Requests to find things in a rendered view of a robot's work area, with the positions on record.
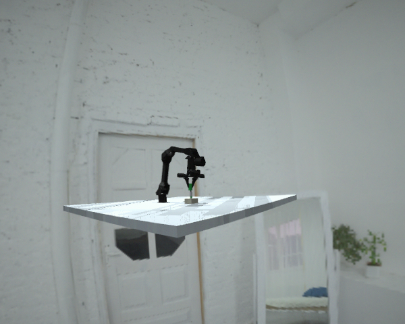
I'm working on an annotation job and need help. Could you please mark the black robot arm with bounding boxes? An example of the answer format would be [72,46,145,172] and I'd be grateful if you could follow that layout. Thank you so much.
[155,146,206,203]

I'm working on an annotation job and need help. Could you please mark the beige square block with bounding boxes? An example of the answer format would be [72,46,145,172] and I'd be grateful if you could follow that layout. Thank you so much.
[184,198,198,204]

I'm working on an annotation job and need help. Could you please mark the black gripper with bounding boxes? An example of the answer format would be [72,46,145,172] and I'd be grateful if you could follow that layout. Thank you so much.
[177,165,205,188]

